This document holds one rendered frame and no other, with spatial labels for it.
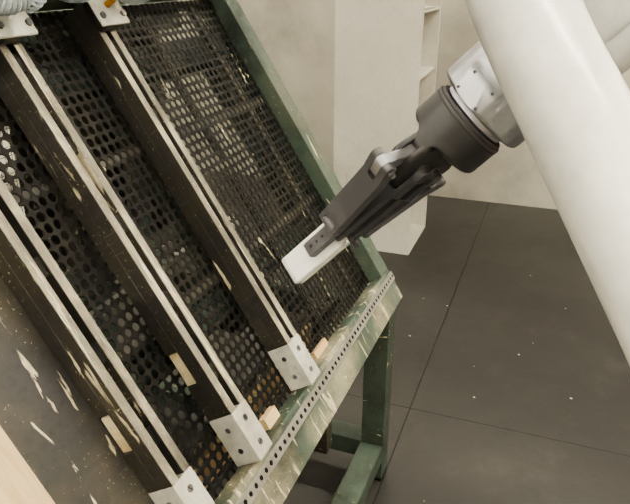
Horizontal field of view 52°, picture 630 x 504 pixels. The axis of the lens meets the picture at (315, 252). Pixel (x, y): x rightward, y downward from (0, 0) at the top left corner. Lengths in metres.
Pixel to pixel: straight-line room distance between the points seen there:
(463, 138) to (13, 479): 0.89
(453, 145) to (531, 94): 0.21
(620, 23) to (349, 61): 4.02
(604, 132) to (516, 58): 0.06
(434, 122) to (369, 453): 2.17
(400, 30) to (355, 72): 0.40
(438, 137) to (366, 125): 3.99
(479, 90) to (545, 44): 0.20
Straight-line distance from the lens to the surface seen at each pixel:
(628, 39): 0.55
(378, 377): 2.50
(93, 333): 1.26
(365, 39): 4.47
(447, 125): 0.56
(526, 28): 0.36
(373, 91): 4.49
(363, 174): 0.57
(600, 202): 0.34
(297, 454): 1.63
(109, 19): 1.67
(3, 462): 1.18
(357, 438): 2.71
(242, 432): 1.47
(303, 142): 2.24
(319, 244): 0.63
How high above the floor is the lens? 1.90
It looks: 24 degrees down
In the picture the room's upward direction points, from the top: straight up
